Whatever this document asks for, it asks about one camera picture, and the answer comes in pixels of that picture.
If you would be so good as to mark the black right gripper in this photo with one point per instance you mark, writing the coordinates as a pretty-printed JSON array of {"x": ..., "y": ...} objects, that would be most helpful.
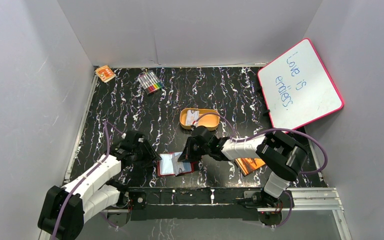
[{"x": 187, "y": 155}]

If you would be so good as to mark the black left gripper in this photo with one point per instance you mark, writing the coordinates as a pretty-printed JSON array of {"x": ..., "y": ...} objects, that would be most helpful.
[{"x": 146, "y": 156}]

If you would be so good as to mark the red leather card holder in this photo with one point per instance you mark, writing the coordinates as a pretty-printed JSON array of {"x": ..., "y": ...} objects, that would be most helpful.
[{"x": 168, "y": 165}]

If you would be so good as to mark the white credit card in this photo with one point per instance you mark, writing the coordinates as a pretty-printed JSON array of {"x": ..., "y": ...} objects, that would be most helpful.
[{"x": 191, "y": 116}]

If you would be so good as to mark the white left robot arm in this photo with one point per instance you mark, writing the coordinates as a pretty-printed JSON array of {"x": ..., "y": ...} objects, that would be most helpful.
[{"x": 86, "y": 185}]

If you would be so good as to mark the small orange card box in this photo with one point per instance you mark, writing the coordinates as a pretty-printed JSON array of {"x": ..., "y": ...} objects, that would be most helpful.
[{"x": 105, "y": 73}]

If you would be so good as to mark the orange oval tray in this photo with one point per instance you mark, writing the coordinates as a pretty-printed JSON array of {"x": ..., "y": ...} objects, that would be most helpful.
[{"x": 210, "y": 121}]

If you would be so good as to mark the orange book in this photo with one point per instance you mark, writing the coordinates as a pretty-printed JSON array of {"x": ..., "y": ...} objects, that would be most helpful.
[{"x": 249, "y": 165}]

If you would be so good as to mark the pack of coloured markers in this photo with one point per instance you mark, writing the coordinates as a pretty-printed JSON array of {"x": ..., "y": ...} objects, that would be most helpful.
[{"x": 149, "y": 82}]

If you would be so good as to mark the pink framed whiteboard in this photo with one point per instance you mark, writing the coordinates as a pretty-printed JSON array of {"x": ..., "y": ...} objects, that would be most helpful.
[{"x": 297, "y": 88}]

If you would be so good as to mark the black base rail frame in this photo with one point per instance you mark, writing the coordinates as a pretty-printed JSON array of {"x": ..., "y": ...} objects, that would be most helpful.
[{"x": 246, "y": 204}]

